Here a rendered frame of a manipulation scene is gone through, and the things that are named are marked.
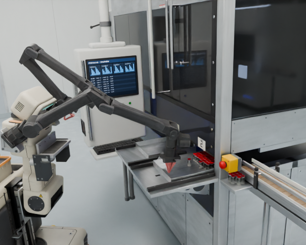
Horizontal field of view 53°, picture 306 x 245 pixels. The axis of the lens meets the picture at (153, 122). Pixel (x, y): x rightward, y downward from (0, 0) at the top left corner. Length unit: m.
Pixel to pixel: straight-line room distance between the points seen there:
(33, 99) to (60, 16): 5.20
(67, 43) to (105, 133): 4.60
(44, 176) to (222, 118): 1.03
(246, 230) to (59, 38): 5.67
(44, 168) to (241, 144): 1.09
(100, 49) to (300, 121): 1.43
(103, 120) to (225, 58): 1.21
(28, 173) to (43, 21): 5.16
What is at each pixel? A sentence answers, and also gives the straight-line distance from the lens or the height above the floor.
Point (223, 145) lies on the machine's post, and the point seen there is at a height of 1.08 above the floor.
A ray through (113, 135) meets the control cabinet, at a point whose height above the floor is 0.87.
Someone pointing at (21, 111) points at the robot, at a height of 1.28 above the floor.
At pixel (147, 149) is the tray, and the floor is 0.88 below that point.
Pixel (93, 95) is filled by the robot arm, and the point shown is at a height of 1.40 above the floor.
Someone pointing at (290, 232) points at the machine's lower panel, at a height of 0.36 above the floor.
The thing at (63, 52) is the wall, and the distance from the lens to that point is 6.89.
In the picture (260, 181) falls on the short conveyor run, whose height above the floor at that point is 0.93.
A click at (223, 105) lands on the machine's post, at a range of 1.60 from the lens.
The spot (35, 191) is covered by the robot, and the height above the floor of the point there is 0.81.
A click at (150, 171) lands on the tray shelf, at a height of 0.88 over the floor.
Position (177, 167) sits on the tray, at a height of 0.88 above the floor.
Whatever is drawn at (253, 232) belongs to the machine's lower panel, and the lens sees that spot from 2.10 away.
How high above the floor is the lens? 1.69
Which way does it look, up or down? 17 degrees down
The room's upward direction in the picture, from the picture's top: 3 degrees counter-clockwise
